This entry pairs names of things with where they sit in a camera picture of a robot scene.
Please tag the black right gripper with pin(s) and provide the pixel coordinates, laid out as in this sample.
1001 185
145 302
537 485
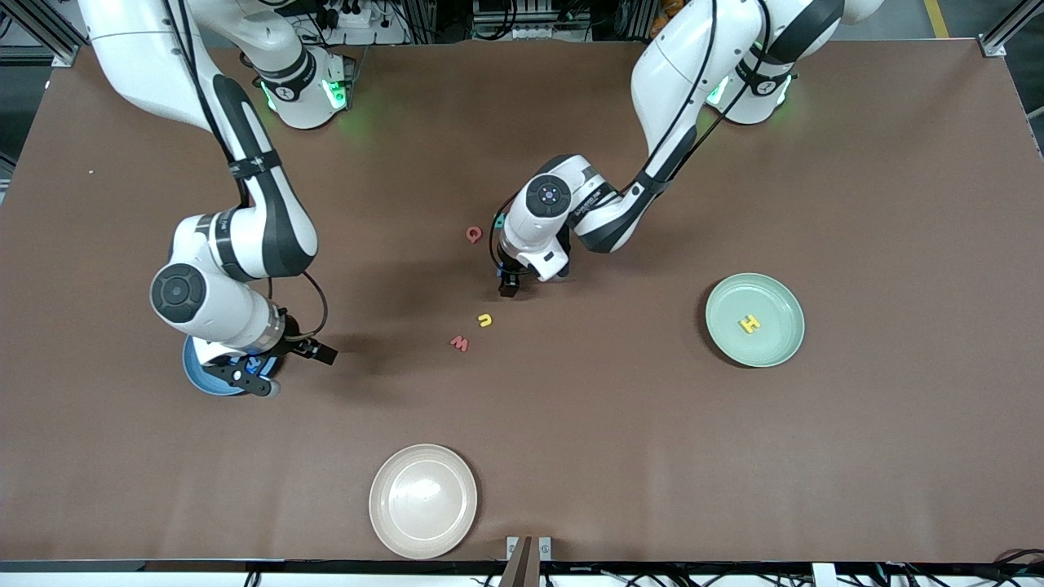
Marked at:
299 346

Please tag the red foam letter Q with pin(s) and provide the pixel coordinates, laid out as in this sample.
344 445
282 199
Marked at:
468 236

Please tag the red foam letter w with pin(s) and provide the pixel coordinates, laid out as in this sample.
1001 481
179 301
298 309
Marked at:
459 345

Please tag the yellow foam letter H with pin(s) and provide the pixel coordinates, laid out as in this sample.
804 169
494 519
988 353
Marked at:
749 324

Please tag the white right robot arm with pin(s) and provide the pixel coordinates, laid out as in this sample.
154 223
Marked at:
130 41

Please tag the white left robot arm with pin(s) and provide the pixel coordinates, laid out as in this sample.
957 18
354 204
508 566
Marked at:
693 65

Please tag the blue round plate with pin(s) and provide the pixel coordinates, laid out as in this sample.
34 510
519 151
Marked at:
192 371

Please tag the brown table cover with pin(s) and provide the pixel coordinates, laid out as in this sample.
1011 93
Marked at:
571 424

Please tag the beige round plate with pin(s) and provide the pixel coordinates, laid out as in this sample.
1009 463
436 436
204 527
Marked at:
423 501

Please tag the green round plate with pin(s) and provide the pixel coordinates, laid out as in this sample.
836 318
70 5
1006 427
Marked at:
767 346

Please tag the dark equipment cabinet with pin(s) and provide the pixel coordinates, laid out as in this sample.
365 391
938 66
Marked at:
530 16

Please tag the white power strip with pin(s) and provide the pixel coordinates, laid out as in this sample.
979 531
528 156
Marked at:
367 33

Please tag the black table edge rail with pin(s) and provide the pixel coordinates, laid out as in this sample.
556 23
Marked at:
245 565

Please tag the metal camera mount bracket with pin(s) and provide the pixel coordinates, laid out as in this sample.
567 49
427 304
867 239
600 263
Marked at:
522 562

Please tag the aluminium frame post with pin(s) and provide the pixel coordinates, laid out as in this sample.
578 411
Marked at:
64 55
993 47

